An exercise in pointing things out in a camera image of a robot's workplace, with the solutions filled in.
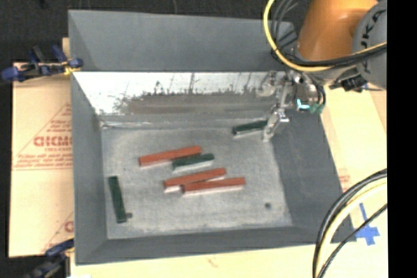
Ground black cylinder on white bracket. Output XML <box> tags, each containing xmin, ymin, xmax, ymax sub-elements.
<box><xmin>328</xmin><ymin>75</ymin><xmax>366</xmax><ymax>92</ymax></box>

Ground dark green flat block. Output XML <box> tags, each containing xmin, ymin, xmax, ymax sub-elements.
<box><xmin>108</xmin><ymin>175</ymin><xmax>128</xmax><ymax>225</ymax></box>
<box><xmin>171</xmin><ymin>152</ymin><xmax>216</xmax><ymax>173</ymax></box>
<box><xmin>231</xmin><ymin>119</ymin><xmax>269</xmax><ymax>138</ymax></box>

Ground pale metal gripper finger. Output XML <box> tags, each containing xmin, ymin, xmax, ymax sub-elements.
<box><xmin>262</xmin><ymin>113</ymin><xmax>278</xmax><ymax>143</ymax></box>
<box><xmin>274</xmin><ymin>108</ymin><xmax>290</xmax><ymax>138</ymax></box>

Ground red-brown flat block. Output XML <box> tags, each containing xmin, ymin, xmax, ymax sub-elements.
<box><xmin>137</xmin><ymin>145</ymin><xmax>203</xmax><ymax>169</ymax></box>
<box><xmin>162</xmin><ymin>167</ymin><xmax>227</xmax><ymax>195</ymax></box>
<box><xmin>180</xmin><ymin>176</ymin><xmax>247</xmax><ymax>197</ymax></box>

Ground brown cardboard board, red print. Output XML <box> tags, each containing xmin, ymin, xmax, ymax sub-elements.
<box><xmin>7</xmin><ymin>36</ymin><xmax>76</xmax><ymax>258</ymax></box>

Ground grey metal bin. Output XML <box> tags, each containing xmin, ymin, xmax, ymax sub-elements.
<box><xmin>67</xmin><ymin>8</ymin><xmax>355</xmax><ymax>265</ymax></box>

